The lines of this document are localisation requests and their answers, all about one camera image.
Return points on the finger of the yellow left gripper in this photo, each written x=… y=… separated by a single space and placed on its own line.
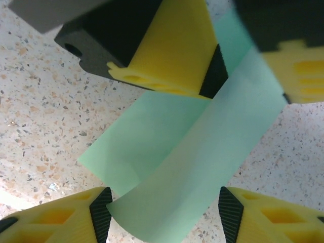
x=164 y=50
x=303 y=71

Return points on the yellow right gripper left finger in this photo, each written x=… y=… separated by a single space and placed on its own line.
x=50 y=222

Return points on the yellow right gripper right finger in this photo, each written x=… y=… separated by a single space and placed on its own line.
x=278 y=222

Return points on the light green paper sheet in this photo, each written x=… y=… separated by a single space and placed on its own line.
x=177 y=152

